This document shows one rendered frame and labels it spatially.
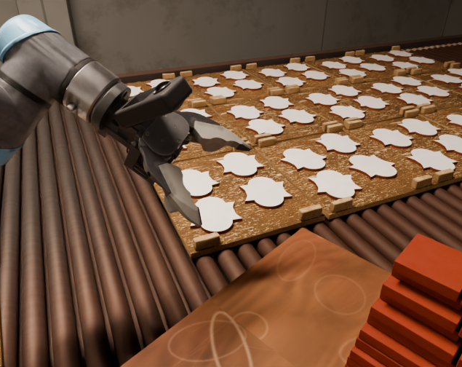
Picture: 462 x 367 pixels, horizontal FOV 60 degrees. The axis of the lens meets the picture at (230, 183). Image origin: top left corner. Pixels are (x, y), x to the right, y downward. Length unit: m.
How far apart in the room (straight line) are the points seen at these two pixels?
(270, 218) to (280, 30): 3.29
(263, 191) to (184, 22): 2.76
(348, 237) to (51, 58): 0.72
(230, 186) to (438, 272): 0.71
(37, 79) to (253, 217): 0.59
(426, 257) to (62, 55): 0.50
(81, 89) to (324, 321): 0.46
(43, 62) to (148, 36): 3.03
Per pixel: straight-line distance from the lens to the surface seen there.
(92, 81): 0.55
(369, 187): 1.15
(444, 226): 1.12
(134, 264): 0.89
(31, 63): 0.58
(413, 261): 0.49
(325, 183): 1.11
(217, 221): 0.95
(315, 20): 4.36
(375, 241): 1.00
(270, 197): 1.03
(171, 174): 0.52
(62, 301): 0.86
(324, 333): 0.61
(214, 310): 0.63
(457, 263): 0.51
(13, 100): 0.58
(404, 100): 1.82
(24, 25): 0.60
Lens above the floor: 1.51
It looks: 32 degrees down
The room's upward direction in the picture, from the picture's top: straight up
